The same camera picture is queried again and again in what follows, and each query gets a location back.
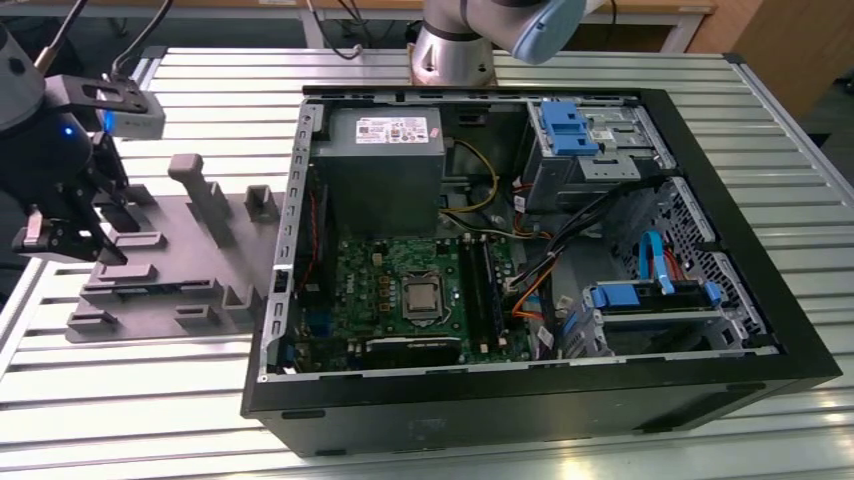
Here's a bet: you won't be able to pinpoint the white framed desk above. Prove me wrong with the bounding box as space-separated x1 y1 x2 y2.
585 0 719 54

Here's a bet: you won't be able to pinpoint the black camera cable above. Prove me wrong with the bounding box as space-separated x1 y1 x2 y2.
109 0 176 81
33 0 90 71

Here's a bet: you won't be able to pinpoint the CPU socket with metal frame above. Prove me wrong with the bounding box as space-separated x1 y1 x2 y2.
396 269 448 329

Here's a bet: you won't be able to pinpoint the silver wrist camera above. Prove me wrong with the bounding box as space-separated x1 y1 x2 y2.
98 85 167 142

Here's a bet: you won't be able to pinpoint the black cable bundle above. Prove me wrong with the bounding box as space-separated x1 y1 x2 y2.
509 177 668 292

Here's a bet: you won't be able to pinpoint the silver CPU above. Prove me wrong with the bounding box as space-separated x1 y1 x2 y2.
402 284 441 314

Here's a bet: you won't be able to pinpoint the orange data wire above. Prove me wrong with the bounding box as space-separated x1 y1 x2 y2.
510 287 556 322

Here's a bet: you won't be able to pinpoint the blue disk carrier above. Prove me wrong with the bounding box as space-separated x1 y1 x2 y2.
589 281 723 315

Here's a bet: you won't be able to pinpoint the silver disk bay frame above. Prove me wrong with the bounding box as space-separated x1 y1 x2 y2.
558 279 781 362

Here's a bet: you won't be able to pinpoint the blue optical drive bracket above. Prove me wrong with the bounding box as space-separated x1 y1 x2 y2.
540 101 598 158

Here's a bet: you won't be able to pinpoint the yellow power wires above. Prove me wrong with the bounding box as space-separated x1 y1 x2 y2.
438 139 500 217

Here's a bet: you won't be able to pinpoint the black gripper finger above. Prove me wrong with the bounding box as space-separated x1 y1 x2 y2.
87 131 130 207
10 197 129 267

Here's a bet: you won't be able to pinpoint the green motherboard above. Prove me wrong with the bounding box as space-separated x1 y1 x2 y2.
330 234 538 370

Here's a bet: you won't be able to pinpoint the grey power supply unit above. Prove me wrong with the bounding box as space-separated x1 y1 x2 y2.
312 107 446 239

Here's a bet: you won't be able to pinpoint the black cable with metal plug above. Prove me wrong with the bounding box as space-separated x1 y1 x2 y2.
330 0 366 62

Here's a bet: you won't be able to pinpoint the wooden cabinet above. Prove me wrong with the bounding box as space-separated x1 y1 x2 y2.
692 0 854 121

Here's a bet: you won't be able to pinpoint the silver drive cage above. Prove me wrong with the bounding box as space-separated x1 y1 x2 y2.
522 98 676 212

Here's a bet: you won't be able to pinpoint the black graphics card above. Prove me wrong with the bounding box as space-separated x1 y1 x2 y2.
345 334 462 372

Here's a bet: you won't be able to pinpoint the grey parts rack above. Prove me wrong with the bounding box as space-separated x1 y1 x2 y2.
63 152 285 346

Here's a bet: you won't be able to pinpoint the blue flat data wire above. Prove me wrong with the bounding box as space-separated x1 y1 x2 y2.
637 230 676 295

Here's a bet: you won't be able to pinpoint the black PC case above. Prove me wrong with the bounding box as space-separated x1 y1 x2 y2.
238 84 843 459

